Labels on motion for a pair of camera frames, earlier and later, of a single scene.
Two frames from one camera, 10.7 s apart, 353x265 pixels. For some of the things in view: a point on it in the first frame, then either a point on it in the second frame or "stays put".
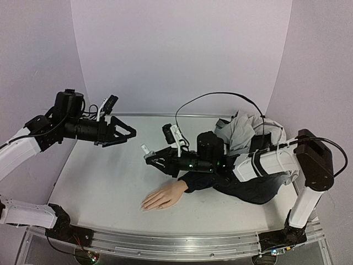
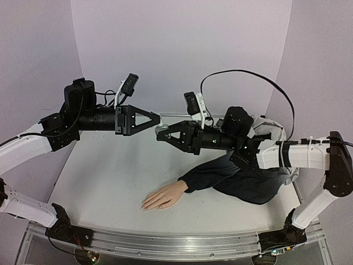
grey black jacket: x=244 y=134 stays put
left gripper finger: x=116 y=122 → x=133 y=128
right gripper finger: x=162 y=166 → x=182 y=142
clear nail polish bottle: x=151 y=153 → x=161 y=127
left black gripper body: x=101 y=136 → x=121 y=123
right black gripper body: x=174 y=162 → x=196 y=138
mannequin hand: x=165 y=197 stays put
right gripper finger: x=167 y=153 → x=184 y=127
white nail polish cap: x=145 y=149 → x=161 y=122
